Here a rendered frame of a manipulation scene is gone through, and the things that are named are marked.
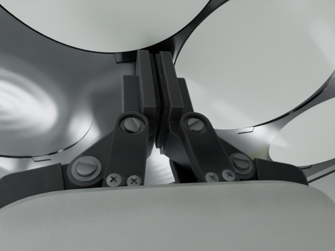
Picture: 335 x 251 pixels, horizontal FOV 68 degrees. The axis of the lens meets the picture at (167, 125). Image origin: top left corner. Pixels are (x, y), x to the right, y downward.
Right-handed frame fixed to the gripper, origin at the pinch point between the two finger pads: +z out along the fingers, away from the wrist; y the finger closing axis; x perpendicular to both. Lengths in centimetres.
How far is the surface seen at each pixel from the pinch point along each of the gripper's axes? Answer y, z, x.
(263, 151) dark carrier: 10.7, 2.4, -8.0
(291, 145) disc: 13.1, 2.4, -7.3
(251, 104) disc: 7.0, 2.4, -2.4
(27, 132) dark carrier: -7.4, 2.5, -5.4
